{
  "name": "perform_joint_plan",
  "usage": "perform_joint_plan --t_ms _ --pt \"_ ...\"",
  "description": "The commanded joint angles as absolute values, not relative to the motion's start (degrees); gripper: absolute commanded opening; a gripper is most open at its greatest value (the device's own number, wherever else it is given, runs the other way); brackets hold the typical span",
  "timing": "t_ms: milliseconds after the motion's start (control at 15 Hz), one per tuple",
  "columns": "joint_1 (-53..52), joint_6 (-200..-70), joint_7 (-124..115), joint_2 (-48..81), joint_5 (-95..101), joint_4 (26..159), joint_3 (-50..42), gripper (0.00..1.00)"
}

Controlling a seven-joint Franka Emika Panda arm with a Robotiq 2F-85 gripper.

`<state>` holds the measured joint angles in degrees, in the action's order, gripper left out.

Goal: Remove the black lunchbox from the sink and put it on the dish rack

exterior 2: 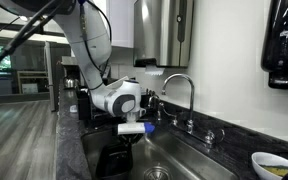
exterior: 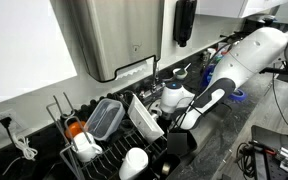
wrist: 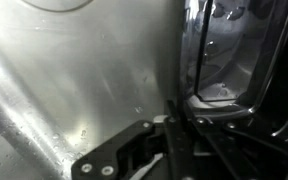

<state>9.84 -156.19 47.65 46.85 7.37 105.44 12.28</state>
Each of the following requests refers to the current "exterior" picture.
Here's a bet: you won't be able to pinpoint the blue tape roll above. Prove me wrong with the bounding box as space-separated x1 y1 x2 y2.
228 89 248 103

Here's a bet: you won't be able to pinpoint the black tangled cables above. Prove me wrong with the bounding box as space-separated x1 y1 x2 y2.
235 141 256 179

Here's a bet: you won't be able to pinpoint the white wall outlet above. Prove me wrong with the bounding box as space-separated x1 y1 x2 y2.
0 108 28 135

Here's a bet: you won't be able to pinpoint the clear plastic container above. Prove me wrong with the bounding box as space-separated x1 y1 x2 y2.
84 98 126 142

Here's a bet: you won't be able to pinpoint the black wall soap dispenser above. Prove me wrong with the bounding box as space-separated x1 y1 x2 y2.
172 0 198 48

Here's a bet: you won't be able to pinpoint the white bowl with food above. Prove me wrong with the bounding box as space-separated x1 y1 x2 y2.
172 67 189 81

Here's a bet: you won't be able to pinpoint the small dark jar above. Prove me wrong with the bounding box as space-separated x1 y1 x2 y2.
201 50 211 63

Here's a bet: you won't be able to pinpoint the red handled tool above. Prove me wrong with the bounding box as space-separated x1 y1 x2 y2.
248 140 279 156

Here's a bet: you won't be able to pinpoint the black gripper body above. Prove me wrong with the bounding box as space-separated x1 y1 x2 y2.
166 132 189 156

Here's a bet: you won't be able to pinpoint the orange cup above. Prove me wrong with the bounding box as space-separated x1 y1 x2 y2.
64 120 88 139

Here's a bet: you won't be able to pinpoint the white coiled cord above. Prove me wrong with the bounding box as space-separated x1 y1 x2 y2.
2 128 39 176

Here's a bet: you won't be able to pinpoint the white paper towel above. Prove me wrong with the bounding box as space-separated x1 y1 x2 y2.
115 58 150 81

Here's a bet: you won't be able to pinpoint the chrome sink faucet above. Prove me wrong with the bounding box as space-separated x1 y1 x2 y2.
138 55 168 101

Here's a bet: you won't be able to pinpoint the black plastic lunchbox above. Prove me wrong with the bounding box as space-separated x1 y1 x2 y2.
162 128 201 161

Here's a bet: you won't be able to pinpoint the small metal cup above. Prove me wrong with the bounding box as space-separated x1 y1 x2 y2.
160 162 172 177

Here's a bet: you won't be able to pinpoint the stainless steel sink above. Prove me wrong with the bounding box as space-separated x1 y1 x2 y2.
143 84 233 158

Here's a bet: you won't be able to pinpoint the black equipment case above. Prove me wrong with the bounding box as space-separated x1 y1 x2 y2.
250 124 288 180

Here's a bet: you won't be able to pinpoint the white mug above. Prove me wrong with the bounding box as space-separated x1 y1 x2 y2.
71 131 104 163

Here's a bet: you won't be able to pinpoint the black table bar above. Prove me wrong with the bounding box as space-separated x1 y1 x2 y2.
259 66 288 79

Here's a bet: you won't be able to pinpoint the steel paper towel dispenser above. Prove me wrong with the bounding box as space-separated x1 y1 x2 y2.
68 0 167 83

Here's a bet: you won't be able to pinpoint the white tumbler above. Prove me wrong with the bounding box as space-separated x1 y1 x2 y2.
118 147 149 180

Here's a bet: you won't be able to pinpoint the black power plug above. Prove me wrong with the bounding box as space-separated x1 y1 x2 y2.
0 116 13 130

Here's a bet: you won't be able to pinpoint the black wire dish rack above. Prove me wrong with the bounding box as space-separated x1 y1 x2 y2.
45 91 182 180

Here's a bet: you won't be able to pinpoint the black utensil caddy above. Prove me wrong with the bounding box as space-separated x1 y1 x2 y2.
150 151 182 180

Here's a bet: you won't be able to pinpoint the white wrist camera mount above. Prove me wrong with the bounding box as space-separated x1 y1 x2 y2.
148 100 164 118

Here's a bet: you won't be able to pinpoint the white wall cabinet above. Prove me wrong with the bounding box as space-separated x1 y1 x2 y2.
195 0 288 19

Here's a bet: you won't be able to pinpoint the red white packet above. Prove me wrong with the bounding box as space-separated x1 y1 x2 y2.
217 42 234 54

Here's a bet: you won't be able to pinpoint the teal container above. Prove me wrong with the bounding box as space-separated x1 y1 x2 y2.
213 53 225 65

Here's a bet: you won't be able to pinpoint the small white bottle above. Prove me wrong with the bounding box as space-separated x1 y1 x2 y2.
206 47 217 61

